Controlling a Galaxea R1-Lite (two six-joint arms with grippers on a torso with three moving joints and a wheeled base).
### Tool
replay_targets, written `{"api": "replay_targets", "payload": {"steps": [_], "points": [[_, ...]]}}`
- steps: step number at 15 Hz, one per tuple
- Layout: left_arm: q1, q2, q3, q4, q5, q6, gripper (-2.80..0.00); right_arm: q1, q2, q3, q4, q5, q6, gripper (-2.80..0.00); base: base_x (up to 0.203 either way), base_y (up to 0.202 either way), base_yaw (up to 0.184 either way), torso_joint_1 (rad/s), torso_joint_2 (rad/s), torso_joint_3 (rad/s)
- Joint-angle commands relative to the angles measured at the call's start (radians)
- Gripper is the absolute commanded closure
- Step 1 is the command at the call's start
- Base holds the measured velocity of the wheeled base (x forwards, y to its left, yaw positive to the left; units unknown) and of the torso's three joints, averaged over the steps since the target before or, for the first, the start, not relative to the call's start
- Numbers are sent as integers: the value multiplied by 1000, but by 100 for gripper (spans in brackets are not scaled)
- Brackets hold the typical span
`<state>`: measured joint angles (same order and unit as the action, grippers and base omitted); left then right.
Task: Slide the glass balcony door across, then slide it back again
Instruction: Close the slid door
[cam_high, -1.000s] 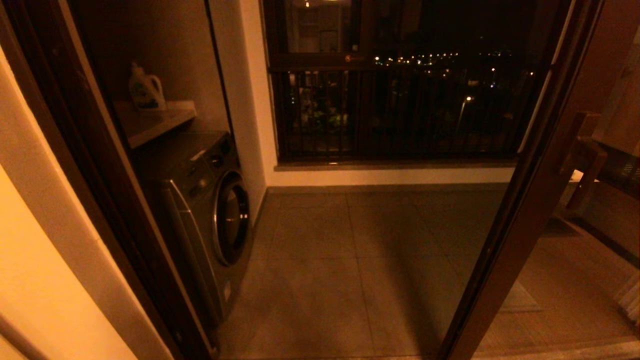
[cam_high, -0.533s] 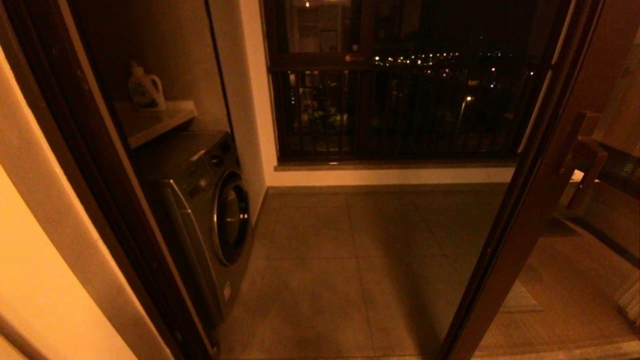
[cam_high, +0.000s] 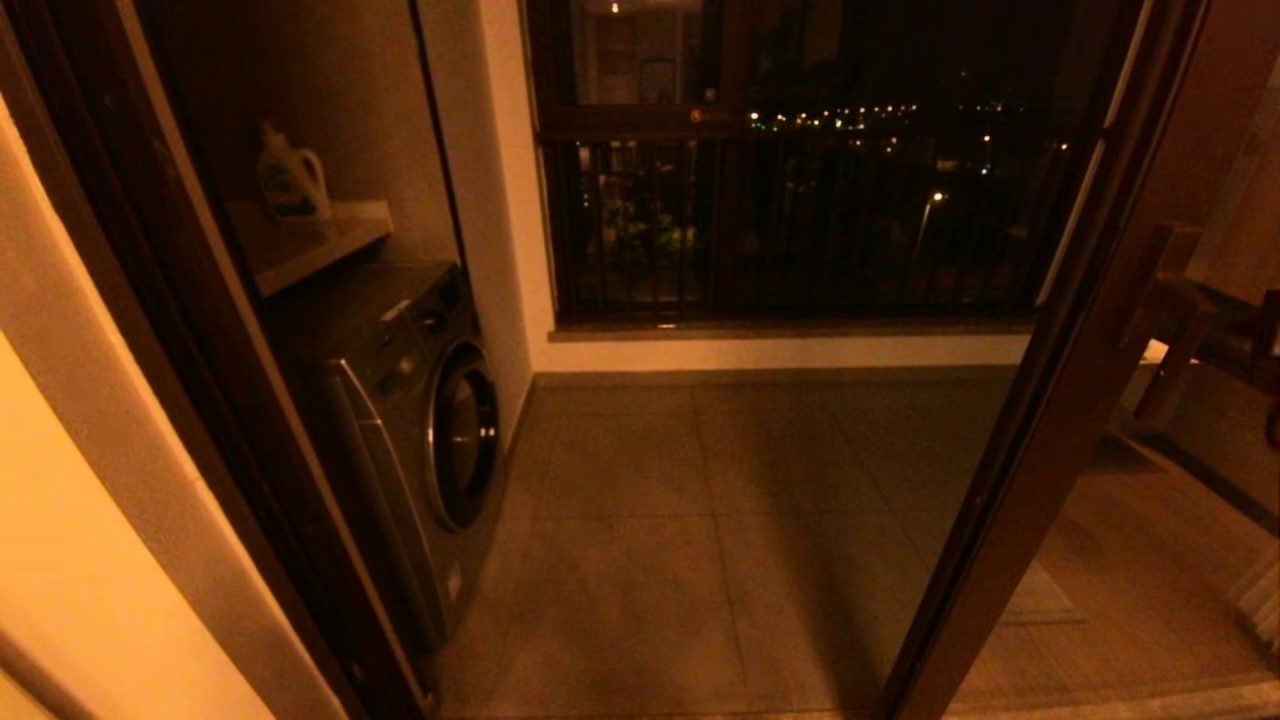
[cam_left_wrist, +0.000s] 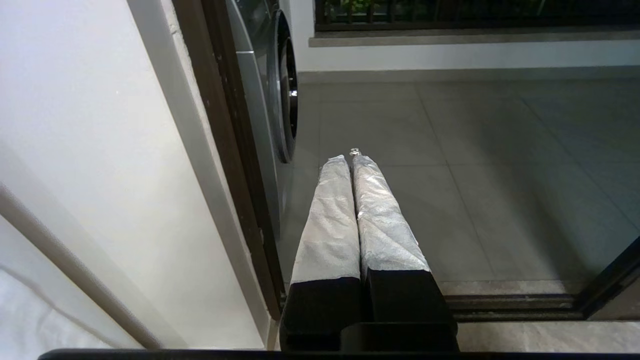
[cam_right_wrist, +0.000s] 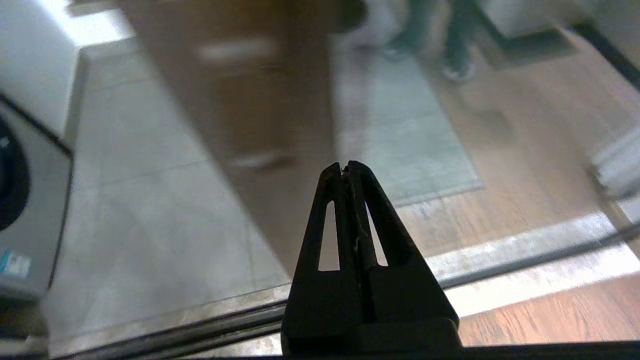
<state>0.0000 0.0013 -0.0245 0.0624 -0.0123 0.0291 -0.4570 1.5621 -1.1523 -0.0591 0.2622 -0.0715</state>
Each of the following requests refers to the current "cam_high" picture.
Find brown framed sliding glass door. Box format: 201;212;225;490
878;0;1280;720

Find stone window sill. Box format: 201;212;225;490
547;317;1033;345

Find grey front-load washing machine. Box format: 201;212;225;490
265;260;507;651

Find white detergent jug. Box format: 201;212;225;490
255;121;333;220

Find wooden wall shelf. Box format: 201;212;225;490
225;200;395;299

